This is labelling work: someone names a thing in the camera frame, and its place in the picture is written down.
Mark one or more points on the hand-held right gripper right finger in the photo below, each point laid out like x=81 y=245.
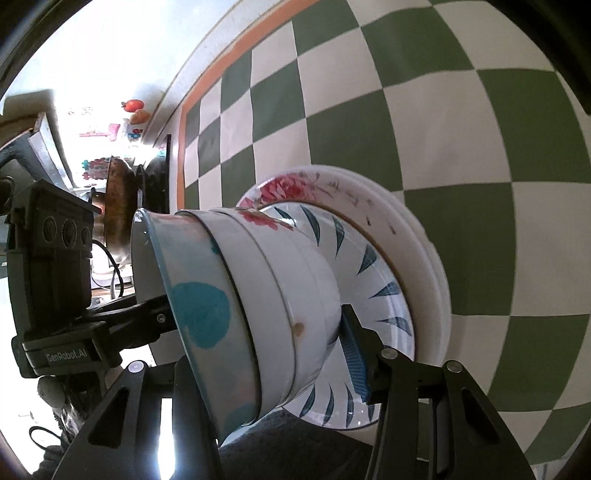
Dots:
x=358 y=369

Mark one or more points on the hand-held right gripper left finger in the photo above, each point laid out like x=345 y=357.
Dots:
x=189 y=415

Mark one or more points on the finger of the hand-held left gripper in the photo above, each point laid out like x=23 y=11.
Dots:
x=138 y=323

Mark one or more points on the white bowl with blue print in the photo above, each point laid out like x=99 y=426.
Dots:
x=203 y=318

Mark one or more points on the plain white bowl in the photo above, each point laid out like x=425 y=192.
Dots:
x=314 y=295

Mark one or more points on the blue leaf pattern plate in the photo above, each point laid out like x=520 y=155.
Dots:
x=369 y=277

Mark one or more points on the rose print white plate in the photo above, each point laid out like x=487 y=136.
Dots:
x=351 y=189

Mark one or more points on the metal wok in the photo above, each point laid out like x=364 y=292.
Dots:
x=117 y=217

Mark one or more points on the black stove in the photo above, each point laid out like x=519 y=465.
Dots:
x=154 y=184

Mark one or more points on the pink toy item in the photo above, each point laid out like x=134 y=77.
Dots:
x=99 y=131

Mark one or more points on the green white checkered mat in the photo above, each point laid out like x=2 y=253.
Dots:
x=461 y=115

